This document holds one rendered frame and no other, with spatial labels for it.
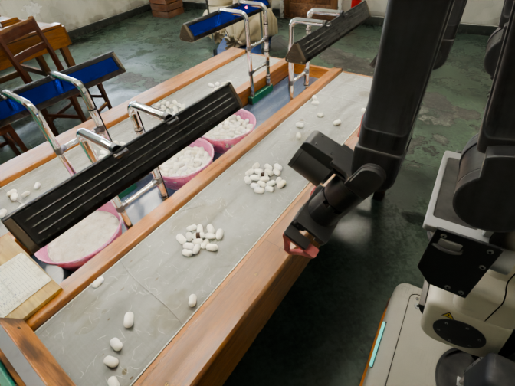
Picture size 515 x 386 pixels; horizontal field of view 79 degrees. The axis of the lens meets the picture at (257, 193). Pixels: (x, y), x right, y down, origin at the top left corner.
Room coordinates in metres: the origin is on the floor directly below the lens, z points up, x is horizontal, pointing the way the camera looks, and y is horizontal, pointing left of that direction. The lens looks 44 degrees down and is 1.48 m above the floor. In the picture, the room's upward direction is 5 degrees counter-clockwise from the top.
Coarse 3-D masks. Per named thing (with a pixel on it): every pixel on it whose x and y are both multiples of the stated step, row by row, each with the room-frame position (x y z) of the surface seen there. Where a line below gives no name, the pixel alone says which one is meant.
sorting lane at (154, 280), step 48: (336, 96) 1.42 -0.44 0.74; (288, 144) 1.06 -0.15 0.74; (240, 192) 0.79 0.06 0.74; (288, 192) 0.77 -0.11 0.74; (144, 240) 0.62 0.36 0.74; (240, 240) 0.58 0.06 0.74; (96, 288) 0.46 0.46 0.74; (144, 288) 0.45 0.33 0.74; (192, 288) 0.44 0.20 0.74; (48, 336) 0.34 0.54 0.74; (96, 336) 0.33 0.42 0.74; (144, 336) 0.32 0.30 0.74; (96, 384) 0.22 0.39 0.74
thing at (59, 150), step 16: (64, 80) 0.97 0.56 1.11; (80, 80) 0.96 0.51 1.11; (16, 96) 0.86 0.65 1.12; (32, 112) 0.81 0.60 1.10; (96, 112) 0.93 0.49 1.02; (48, 128) 0.82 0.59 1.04; (96, 128) 0.92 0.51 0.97; (64, 144) 0.84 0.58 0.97; (64, 160) 0.81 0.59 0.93; (128, 192) 0.91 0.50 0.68
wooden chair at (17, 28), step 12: (24, 24) 2.84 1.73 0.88; (36, 24) 2.93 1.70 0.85; (0, 36) 2.58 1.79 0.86; (12, 36) 2.69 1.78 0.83; (36, 48) 2.82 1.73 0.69; (48, 48) 2.91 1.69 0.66; (12, 60) 2.55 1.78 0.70; (24, 72) 2.56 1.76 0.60; (72, 96) 2.46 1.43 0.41; (96, 96) 2.86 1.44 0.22; (108, 108) 2.83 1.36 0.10; (48, 120) 2.55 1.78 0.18; (84, 120) 2.47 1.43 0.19
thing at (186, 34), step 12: (252, 0) 1.85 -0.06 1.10; (264, 0) 1.92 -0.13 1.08; (216, 12) 1.64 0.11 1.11; (252, 12) 1.80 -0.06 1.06; (192, 24) 1.51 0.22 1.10; (204, 24) 1.56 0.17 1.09; (216, 24) 1.60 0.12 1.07; (228, 24) 1.65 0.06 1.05; (180, 36) 1.51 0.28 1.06; (192, 36) 1.47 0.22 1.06; (204, 36) 1.52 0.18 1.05
